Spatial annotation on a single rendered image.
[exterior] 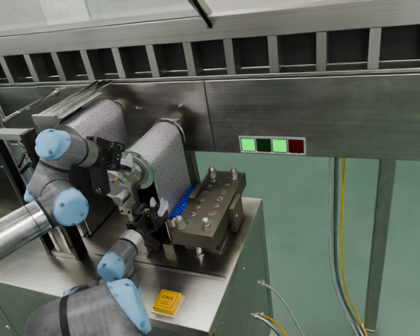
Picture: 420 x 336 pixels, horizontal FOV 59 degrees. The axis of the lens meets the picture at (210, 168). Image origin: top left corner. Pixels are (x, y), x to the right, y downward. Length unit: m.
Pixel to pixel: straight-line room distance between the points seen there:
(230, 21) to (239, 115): 0.33
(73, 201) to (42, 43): 1.01
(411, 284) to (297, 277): 0.65
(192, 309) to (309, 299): 1.26
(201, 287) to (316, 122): 0.68
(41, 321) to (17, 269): 0.86
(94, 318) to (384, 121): 1.02
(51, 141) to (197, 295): 0.66
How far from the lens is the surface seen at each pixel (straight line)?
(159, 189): 1.29
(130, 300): 0.76
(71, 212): 0.85
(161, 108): 1.50
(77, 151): 0.98
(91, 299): 0.78
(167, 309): 1.22
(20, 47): 1.83
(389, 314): 2.38
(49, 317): 0.80
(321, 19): 1.24
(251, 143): 1.42
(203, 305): 1.23
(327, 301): 2.38
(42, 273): 1.57
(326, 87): 1.29
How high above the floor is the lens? 1.84
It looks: 30 degrees down
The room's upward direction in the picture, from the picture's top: 10 degrees counter-clockwise
